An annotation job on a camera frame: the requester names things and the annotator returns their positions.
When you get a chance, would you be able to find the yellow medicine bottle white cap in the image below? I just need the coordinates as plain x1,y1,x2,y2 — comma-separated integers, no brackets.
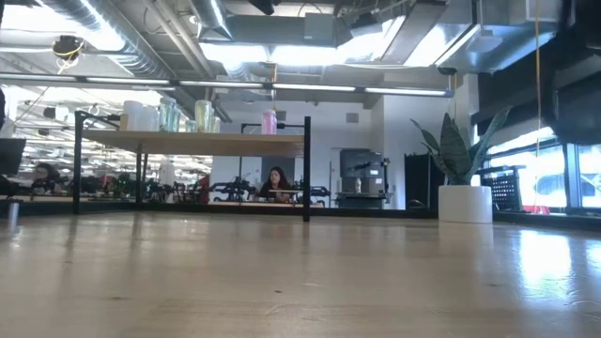
193,99,214,134

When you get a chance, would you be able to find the green succulent in white pot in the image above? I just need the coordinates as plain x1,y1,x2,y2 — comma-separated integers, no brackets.
409,106,514,225

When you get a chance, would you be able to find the person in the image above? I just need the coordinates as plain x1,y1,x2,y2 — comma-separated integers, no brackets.
257,165,295,204
29,161,65,196

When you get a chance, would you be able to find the rectangular metal ceiling duct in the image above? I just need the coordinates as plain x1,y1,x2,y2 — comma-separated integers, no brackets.
328,0,577,76

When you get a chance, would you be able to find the dark ceiling beam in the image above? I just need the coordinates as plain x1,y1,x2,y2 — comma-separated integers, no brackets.
224,13,340,48

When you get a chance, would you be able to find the short ceiling light strip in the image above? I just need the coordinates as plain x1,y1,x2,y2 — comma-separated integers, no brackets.
362,84,455,99

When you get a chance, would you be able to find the yellow hanging cable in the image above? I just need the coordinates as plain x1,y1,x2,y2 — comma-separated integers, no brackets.
534,0,543,212

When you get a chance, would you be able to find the black yellow ceiling cable reel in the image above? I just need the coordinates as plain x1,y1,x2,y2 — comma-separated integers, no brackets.
50,35,86,75

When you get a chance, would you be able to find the black slanted stand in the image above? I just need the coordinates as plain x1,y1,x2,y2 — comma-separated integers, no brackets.
0,137,28,198

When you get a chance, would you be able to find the wooden shelf with black frame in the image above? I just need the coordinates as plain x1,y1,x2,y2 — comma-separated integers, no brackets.
71,110,313,223

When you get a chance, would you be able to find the black background cabinet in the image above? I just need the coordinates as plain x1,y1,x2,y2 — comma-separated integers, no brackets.
338,148,392,210

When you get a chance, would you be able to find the silver round ceiling pipe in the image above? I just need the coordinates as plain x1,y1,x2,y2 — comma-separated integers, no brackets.
190,0,235,41

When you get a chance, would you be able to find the black perforated panel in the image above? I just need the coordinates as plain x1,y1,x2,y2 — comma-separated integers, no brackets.
480,164,525,213

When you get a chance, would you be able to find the black tall cabinet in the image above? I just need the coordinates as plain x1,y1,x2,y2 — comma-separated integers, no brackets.
404,152,445,210

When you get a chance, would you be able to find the pink medicine bottle white cap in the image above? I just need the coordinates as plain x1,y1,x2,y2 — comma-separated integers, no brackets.
261,108,279,136

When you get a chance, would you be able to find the black aluminium frame crossbar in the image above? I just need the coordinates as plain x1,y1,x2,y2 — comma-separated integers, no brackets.
310,206,439,220

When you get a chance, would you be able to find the long ceiling light strip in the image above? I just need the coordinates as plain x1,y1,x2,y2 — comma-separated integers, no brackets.
0,72,359,94

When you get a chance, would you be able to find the silver corrugated ventilation duct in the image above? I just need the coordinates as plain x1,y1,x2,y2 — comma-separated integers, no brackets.
44,0,236,124

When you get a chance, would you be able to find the grey metal post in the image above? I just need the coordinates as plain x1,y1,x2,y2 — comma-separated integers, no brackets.
6,198,22,232

